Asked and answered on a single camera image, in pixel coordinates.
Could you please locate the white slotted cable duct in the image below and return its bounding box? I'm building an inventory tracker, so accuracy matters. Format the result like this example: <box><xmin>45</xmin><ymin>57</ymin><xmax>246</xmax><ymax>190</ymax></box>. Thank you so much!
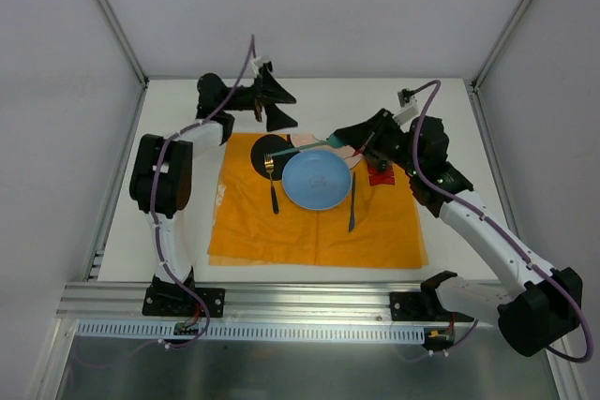
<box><xmin>76</xmin><ymin>319</ymin><xmax>426</xmax><ymax>345</ymax></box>

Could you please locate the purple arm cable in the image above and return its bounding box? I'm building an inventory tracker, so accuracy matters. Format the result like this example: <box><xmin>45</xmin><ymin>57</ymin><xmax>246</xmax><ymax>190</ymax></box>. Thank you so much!
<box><xmin>393</xmin><ymin>80</ymin><xmax>592</xmax><ymax>363</ymax></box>
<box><xmin>69</xmin><ymin>34</ymin><xmax>259</xmax><ymax>368</ymax></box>

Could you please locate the aluminium frame post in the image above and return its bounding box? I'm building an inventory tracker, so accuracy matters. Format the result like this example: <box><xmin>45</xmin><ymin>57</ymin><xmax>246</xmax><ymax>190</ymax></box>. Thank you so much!
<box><xmin>94</xmin><ymin>0</ymin><xmax>149</xmax><ymax>88</ymax></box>
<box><xmin>471</xmin><ymin>0</ymin><xmax>535</xmax><ymax>93</ymax></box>

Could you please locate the orange cartoon cloth placemat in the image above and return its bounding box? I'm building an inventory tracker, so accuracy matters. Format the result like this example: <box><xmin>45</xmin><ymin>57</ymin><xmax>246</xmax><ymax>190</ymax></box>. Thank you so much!
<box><xmin>208</xmin><ymin>133</ymin><xmax>428</xmax><ymax>269</ymax></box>

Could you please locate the right aluminium frame post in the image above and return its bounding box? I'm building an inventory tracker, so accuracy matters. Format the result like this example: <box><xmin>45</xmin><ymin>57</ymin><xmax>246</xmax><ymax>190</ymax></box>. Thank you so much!
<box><xmin>471</xmin><ymin>0</ymin><xmax>535</xmax><ymax>93</ymax></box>

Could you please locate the aluminium front rail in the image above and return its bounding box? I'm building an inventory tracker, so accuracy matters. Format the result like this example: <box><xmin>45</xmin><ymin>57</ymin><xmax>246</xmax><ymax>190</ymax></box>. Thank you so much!
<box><xmin>55</xmin><ymin>282</ymin><xmax>419</xmax><ymax>325</ymax></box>

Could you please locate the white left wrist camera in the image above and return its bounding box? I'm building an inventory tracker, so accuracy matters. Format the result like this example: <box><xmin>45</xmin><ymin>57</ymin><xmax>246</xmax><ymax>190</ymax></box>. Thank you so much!
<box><xmin>249</xmin><ymin>56</ymin><xmax>273</xmax><ymax>77</ymax></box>

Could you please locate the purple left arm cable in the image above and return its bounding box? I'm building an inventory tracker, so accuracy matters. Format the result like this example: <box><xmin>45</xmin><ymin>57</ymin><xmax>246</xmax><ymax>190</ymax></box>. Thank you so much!
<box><xmin>69</xmin><ymin>34</ymin><xmax>259</xmax><ymax>368</ymax></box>

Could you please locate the teal plastic spoon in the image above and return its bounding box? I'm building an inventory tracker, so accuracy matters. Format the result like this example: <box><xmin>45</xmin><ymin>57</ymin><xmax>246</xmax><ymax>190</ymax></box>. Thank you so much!
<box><xmin>266</xmin><ymin>134</ymin><xmax>346</xmax><ymax>157</ymax></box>

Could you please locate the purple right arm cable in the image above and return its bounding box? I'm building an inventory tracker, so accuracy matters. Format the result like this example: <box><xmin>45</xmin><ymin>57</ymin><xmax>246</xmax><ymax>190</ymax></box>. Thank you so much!
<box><xmin>393</xmin><ymin>80</ymin><xmax>592</xmax><ymax>363</ymax></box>

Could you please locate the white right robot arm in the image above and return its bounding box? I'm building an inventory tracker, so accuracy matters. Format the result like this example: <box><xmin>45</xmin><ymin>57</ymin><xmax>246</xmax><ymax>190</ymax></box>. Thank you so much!
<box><xmin>333</xmin><ymin>110</ymin><xmax>593</xmax><ymax>363</ymax></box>

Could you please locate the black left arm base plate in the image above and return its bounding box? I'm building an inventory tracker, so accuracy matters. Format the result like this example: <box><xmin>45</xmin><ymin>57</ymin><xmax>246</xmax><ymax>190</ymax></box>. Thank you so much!
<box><xmin>142</xmin><ymin>283</ymin><xmax>226</xmax><ymax>318</ymax></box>

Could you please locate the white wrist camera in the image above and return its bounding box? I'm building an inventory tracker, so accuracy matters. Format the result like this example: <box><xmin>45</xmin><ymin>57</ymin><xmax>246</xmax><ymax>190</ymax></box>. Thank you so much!
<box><xmin>249</xmin><ymin>56</ymin><xmax>273</xmax><ymax>77</ymax></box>
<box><xmin>394</xmin><ymin>89</ymin><xmax>419</xmax><ymax>126</ymax></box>

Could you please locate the left aluminium frame post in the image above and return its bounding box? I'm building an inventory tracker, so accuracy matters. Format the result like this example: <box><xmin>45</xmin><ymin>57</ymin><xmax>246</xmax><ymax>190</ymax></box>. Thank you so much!
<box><xmin>94</xmin><ymin>0</ymin><xmax>149</xmax><ymax>88</ymax></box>

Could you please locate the light blue plate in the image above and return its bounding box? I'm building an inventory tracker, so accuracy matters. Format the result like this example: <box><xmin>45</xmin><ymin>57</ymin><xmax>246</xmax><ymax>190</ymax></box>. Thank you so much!
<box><xmin>281</xmin><ymin>150</ymin><xmax>353</xmax><ymax>212</ymax></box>

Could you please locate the gold fork green handle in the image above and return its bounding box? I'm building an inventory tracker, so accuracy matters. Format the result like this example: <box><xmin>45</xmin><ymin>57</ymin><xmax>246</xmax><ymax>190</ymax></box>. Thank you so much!
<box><xmin>263</xmin><ymin>154</ymin><xmax>279</xmax><ymax>215</ymax></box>

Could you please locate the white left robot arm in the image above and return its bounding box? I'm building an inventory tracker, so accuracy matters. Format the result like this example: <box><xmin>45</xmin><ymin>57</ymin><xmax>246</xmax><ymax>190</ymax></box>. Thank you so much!
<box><xmin>129</xmin><ymin>58</ymin><xmax>298</xmax><ymax>316</ymax></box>

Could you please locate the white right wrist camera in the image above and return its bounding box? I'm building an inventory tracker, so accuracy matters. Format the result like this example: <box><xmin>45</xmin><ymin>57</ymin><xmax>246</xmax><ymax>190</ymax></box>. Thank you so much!
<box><xmin>394</xmin><ymin>89</ymin><xmax>419</xmax><ymax>126</ymax></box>

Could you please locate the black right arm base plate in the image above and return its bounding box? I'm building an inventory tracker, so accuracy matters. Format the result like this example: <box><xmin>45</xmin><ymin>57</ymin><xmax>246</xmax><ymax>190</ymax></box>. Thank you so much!
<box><xmin>388</xmin><ymin>291</ymin><xmax>473</xmax><ymax>323</ymax></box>

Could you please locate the blue plastic knife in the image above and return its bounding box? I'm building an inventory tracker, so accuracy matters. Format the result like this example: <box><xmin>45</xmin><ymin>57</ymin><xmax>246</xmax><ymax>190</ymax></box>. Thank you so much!
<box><xmin>348</xmin><ymin>172</ymin><xmax>356</xmax><ymax>233</ymax></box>

